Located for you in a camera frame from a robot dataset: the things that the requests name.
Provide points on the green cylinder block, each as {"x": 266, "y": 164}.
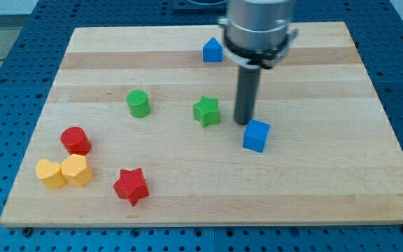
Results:
{"x": 138, "y": 103}

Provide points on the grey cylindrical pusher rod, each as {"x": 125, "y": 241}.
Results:
{"x": 246, "y": 92}

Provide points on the yellow hexagon block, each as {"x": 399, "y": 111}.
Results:
{"x": 76, "y": 170}

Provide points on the green star block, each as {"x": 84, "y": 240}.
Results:
{"x": 206, "y": 111}

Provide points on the yellow heart block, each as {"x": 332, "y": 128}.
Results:
{"x": 50, "y": 174}

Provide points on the blue triangle block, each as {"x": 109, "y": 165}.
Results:
{"x": 212, "y": 51}

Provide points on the red cylinder block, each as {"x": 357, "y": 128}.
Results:
{"x": 75, "y": 141}

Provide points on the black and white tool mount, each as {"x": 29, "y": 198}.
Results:
{"x": 253, "y": 59}

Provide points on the wooden board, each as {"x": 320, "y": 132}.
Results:
{"x": 331, "y": 156}

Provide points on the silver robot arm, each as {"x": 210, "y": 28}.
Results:
{"x": 256, "y": 36}

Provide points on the red star block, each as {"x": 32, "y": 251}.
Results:
{"x": 131, "y": 185}

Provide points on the blue cube block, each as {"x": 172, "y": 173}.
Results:
{"x": 255, "y": 135}

